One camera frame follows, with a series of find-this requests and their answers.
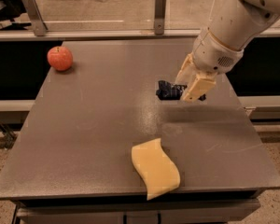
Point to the dark blue rxbar wrapper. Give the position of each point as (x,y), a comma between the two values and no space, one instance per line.
(168,92)

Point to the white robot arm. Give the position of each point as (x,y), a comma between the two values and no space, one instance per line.
(239,21)

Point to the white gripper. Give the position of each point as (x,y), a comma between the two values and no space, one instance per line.
(213,54)

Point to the middle metal rail bracket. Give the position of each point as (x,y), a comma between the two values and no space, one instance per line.
(159,17)

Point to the yellow wavy sponge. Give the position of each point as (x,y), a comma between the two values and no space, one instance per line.
(156,169)

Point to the grey table drawer frame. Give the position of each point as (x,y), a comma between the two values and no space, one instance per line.
(173,208)

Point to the metal rail bracket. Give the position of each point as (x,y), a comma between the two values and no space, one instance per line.
(38,25)
(159,17)

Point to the left metal rail bracket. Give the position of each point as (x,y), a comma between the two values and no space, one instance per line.
(38,25)

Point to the red apple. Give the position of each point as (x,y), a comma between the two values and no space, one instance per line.
(60,58)

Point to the metal rail bar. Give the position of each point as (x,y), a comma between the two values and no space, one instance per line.
(24,35)

